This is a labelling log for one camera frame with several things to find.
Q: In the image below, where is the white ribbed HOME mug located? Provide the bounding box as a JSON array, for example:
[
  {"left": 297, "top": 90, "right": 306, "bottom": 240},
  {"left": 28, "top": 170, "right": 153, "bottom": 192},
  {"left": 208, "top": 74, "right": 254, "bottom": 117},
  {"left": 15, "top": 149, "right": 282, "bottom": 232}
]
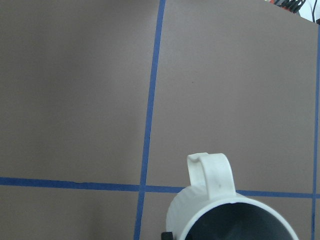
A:
[{"left": 165, "top": 152, "right": 298, "bottom": 240}]

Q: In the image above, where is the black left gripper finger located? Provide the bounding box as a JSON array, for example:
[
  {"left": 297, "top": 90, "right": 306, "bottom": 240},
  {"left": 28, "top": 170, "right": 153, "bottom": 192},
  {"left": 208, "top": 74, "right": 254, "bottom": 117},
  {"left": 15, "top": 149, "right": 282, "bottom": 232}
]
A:
[{"left": 161, "top": 231, "right": 173, "bottom": 240}]

